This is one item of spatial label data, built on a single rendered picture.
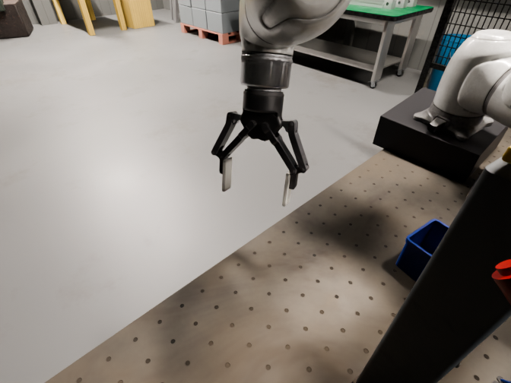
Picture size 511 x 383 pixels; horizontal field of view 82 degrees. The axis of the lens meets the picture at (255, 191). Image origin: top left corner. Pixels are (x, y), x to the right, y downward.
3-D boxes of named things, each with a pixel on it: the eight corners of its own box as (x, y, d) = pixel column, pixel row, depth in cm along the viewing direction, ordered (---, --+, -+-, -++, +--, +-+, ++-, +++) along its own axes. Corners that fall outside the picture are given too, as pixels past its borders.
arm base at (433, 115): (403, 121, 99) (409, 106, 96) (441, 102, 108) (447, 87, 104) (456, 147, 89) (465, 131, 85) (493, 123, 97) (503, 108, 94)
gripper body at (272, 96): (292, 90, 56) (286, 139, 59) (251, 86, 59) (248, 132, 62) (279, 91, 49) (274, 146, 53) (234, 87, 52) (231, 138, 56)
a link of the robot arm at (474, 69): (455, 90, 103) (489, 19, 88) (506, 114, 91) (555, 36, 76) (420, 99, 98) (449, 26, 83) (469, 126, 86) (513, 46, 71)
